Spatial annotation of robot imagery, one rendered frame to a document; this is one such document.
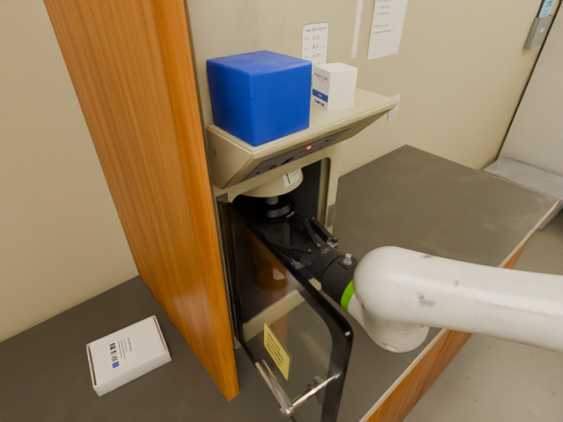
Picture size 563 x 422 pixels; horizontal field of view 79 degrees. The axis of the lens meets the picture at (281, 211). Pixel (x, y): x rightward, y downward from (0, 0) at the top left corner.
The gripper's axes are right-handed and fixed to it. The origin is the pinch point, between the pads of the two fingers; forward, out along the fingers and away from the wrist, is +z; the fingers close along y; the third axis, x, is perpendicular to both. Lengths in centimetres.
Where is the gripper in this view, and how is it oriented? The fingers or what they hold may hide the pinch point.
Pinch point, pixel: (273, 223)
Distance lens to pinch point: 81.0
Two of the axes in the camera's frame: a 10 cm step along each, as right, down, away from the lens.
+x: 0.0, 8.1, 5.8
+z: -6.2, -4.5, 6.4
